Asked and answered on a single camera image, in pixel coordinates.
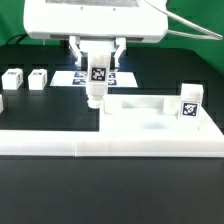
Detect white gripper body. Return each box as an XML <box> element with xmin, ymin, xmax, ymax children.
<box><xmin>23</xmin><ymin>0</ymin><xmax>168</xmax><ymax>43</ymax></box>

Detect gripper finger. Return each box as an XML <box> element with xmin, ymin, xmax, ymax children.
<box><xmin>110</xmin><ymin>37</ymin><xmax>126</xmax><ymax>70</ymax></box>
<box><xmin>69</xmin><ymin>36</ymin><xmax>87</xmax><ymax>71</ymax></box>

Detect white sheet with markers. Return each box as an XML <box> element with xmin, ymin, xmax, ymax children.
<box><xmin>50</xmin><ymin>71</ymin><xmax>138</xmax><ymax>88</ymax></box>

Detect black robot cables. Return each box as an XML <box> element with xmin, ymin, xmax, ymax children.
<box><xmin>4</xmin><ymin>33</ymin><xmax>31</xmax><ymax>46</ymax></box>

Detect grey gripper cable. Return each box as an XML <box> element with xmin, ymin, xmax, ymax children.
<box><xmin>143</xmin><ymin>0</ymin><xmax>224</xmax><ymax>41</ymax></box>

